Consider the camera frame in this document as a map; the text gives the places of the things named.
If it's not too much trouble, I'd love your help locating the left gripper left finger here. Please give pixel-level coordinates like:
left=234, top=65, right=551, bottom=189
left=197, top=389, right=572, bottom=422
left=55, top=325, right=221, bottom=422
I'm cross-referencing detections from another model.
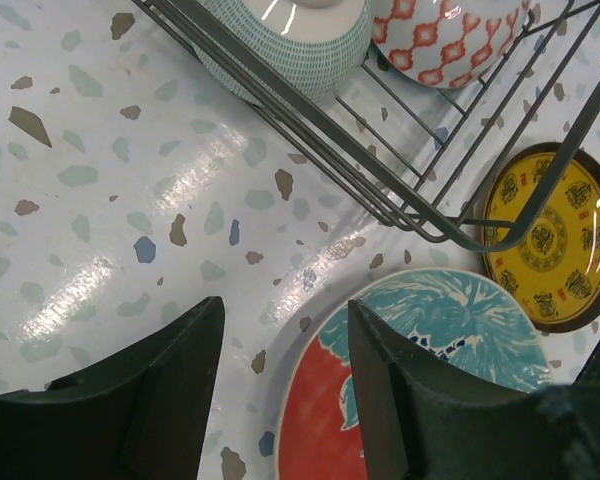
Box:
left=0, top=296, right=224, bottom=479

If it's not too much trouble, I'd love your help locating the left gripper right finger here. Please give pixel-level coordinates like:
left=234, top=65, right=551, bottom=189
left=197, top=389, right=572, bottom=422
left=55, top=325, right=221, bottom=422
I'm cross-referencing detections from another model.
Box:
left=348, top=301, right=600, bottom=479

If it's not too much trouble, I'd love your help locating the wire dish rack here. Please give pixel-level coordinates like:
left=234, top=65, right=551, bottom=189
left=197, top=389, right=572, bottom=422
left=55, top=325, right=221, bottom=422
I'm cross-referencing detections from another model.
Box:
left=137, top=1, right=600, bottom=252

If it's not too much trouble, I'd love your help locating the blue patterned bowl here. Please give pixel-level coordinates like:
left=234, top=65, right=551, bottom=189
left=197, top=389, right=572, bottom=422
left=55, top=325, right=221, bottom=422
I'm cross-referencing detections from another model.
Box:
left=372, top=0, right=530, bottom=89

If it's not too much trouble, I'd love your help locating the light blue bowl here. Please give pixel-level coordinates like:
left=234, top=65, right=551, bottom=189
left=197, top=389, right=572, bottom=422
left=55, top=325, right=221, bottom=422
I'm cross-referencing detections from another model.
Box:
left=201, top=0, right=373, bottom=103

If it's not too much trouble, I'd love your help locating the red and blue plate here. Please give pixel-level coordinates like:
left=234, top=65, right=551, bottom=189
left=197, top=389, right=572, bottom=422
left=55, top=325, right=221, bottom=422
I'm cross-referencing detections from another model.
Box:
left=275, top=267, right=552, bottom=479

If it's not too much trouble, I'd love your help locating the right yellow patterned plate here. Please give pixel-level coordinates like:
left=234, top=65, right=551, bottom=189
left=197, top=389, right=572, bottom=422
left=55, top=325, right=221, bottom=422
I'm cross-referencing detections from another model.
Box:
left=483, top=151, right=600, bottom=333

